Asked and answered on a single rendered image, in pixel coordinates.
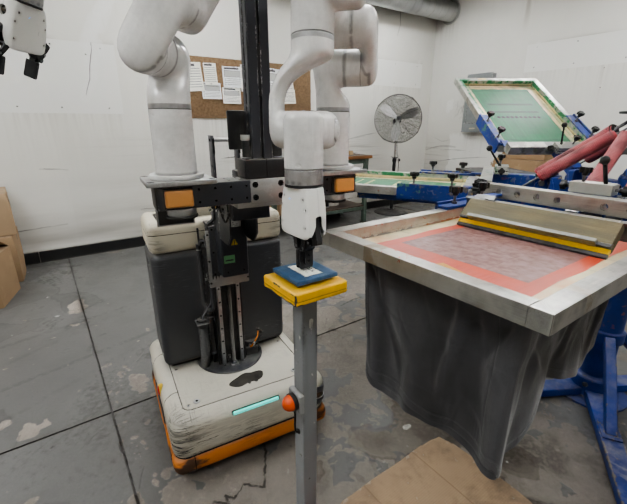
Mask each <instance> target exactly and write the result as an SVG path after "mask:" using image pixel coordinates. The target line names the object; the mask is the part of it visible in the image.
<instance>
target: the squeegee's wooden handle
mask: <svg viewBox="0 0 627 504"><path fill-rule="evenodd" d="M467 213H473V214H478V215H483V216H488V217H493V218H498V219H503V220H508V221H513V222H518V223H523V224H528V225H533V226H537V227H542V228H547V229H552V230H557V231H562V232H567V233H572V234H577V235H582V236H587V237H592V238H596V239H597V243H596V247H599V248H604V249H608V250H611V253H612V252H613V250H614V249H615V247H616V245H617V243H618V242H619V240H620V238H621V236H622V234H623V233H624V230H625V228H624V223H619V222H613V221H607V220H601V219H595V218H589V217H583V216H577V215H571V214H565V213H559V212H553V211H547V210H541V209H535V208H529V207H523V206H517V205H511V204H505V203H499V202H493V201H488V200H482V199H476V198H471V199H470V200H469V201H468V203H467V205H466V206H465V208H464V209H463V211H462V212H461V214H460V217H461V218H466V219H468V217H467ZM611 253H610V254H611Z"/></svg>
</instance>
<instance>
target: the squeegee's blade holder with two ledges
mask: <svg viewBox="0 0 627 504"><path fill-rule="evenodd" d="M467 217H468V219H470V220H474V221H479V222H484V223H488V224H493V225H497V226H502V227H507V228H511V229H516V230H520V231H525V232H530V233H534V234H539V235H543V236H548V237H553V238H557V239H562V240H566V241H571V242H576V243H580V244H585V245H589V246H594V247H596V243H597V239H596V238H592V237H587V236H582V235H577V234H572V233H567V232H562V231H557V230H552V229H547V228H542V227H537V226H533V225H528V224H523V223H518V222H513V221H508V220H503V219H498V218H493V217H488V216H483V215H478V214H473V213H467Z"/></svg>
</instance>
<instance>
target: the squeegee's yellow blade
mask: <svg viewBox="0 0 627 504"><path fill-rule="evenodd" d="M458 221H461V222H465V223H470V224H474V225H479V226H483V227H487V228H492V229H496V230H501V231H505V232H510V233H514V234H518V235H523V236H527V237H532V238H536V239H540V240H545V241H549V242H554V243H558V244H563V245H567V246H571V247H576V248H580V249H585V250H589V251H593V252H598V253H602V254H607V255H608V257H609V255H610V253H611V250H608V249H604V248H599V247H594V246H589V245H585V244H580V243H576V242H571V241H566V240H562V239H557V238H553V237H548V236H543V235H539V234H534V233H530V232H525V231H520V230H516V229H511V228H507V227H502V226H497V225H493V224H488V223H484V222H479V221H474V220H470V219H466V218H461V217H460V219H459V220H458Z"/></svg>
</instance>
